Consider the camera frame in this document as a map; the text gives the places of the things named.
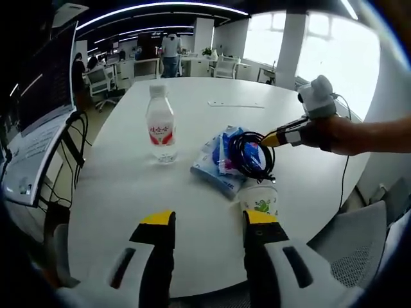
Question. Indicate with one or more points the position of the person's right hand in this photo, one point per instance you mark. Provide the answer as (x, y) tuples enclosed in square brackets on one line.
[(327, 134)]

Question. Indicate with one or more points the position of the white printed paper cup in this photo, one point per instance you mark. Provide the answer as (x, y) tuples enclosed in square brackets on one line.
[(258, 199)]

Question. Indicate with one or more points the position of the green potted plant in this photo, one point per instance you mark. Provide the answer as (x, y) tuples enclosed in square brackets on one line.
[(207, 52)]

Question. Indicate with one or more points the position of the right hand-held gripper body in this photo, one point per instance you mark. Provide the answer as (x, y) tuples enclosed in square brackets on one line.
[(318, 99)]

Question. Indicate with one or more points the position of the large monitor screen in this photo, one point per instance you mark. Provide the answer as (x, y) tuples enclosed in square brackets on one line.
[(41, 90)]

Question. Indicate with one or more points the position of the ceiling light strip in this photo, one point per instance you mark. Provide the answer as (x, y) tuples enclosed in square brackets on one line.
[(160, 9)]

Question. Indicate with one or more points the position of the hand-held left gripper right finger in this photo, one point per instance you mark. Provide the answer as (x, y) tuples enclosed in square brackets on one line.
[(273, 276)]

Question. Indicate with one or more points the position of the clear water bottle red label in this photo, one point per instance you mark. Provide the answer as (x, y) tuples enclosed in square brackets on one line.
[(161, 128)]

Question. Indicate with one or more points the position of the white office chair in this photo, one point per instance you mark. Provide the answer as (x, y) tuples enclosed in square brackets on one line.
[(224, 67), (99, 78)]

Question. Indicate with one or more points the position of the blue wet-wipes packet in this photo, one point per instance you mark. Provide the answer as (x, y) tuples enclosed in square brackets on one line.
[(208, 167)]

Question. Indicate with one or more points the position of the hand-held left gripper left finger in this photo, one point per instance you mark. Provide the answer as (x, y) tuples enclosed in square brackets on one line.
[(102, 279)]

